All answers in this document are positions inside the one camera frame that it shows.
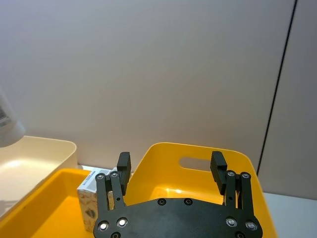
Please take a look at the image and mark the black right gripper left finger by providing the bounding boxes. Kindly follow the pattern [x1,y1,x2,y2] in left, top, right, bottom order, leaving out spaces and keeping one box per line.
[95,151,133,219]

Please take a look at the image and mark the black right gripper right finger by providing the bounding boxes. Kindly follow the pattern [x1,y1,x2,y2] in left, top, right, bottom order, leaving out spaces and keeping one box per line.
[210,151,256,219]

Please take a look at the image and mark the yellow plastic bin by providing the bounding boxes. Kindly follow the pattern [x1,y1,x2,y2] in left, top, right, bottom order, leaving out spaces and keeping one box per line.
[123,142,278,238]
[0,168,100,238]

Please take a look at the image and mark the small white printed carton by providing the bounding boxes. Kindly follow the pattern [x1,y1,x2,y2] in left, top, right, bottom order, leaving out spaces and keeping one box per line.
[76,167,118,233]

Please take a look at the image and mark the cream plastic bin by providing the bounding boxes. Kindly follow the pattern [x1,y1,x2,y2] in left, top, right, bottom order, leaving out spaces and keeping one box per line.
[0,135,77,220]

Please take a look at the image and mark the white plastic device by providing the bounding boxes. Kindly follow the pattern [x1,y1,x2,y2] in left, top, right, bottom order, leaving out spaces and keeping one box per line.
[0,86,27,149]

